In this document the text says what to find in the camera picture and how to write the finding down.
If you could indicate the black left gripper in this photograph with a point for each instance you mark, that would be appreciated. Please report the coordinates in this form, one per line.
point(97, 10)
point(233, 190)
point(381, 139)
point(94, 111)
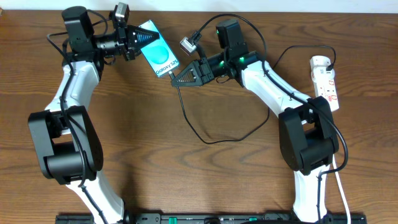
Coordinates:
point(127, 38)

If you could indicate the white power strip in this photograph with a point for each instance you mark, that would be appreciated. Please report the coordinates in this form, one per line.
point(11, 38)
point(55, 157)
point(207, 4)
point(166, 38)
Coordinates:
point(325, 89)

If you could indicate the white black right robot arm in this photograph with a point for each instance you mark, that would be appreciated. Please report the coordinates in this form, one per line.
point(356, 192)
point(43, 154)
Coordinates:
point(308, 136)

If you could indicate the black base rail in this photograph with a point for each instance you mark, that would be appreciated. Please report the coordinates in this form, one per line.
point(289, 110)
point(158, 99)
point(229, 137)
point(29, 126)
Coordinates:
point(272, 217)

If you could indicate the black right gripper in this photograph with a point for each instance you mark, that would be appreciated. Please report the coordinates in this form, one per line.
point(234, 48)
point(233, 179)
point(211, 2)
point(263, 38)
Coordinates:
point(201, 71)

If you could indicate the white USB charger adapter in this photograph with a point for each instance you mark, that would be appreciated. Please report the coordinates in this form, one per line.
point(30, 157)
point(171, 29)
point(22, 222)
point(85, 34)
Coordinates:
point(321, 74)

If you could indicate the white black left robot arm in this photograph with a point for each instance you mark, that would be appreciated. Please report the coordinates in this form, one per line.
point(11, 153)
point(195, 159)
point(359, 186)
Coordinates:
point(66, 143)

